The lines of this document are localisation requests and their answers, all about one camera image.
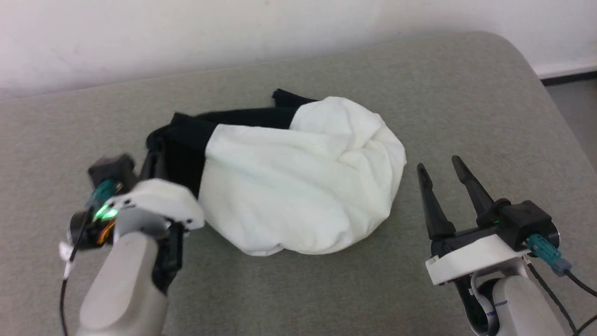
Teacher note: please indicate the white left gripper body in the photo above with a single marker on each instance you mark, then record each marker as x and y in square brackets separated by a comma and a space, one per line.
[158, 200]

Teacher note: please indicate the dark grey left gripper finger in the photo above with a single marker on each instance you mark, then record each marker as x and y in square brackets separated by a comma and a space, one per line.
[150, 165]

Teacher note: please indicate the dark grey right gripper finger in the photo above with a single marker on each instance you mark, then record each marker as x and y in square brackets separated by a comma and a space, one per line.
[436, 210]
[473, 189]

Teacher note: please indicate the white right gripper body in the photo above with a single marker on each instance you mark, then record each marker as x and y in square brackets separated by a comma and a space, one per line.
[471, 256]

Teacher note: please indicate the white garment with black sleeves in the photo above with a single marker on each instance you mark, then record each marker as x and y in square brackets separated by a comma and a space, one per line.
[298, 196]

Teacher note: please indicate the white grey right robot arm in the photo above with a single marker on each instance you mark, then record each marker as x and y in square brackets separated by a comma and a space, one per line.
[522, 308]

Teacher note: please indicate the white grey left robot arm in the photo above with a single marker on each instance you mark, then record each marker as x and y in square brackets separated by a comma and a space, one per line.
[123, 289]

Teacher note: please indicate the grey fabric sofa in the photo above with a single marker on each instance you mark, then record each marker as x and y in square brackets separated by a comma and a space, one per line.
[466, 107]

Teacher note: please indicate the black floor edge strip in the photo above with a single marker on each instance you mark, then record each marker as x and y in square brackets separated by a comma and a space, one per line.
[571, 78]

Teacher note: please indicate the white skirting board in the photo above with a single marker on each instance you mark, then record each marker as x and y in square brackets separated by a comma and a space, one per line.
[566, 67]

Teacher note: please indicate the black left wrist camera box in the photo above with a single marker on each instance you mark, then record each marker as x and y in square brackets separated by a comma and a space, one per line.
[112, 169]

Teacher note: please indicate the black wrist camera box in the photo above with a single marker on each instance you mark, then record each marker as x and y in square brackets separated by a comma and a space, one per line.
[112, 169]
[524, 219]

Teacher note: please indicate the teal left camera connector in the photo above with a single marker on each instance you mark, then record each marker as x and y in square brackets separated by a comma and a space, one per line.
[105, 192]

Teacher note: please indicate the teal camera connector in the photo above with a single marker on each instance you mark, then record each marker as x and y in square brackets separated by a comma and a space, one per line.
[105, 192]
[548, 254]

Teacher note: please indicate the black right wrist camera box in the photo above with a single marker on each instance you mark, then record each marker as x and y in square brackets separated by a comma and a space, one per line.
[524, 219]

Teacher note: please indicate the teal right camera connector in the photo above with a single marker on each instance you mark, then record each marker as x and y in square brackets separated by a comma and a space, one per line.
[548, 254]

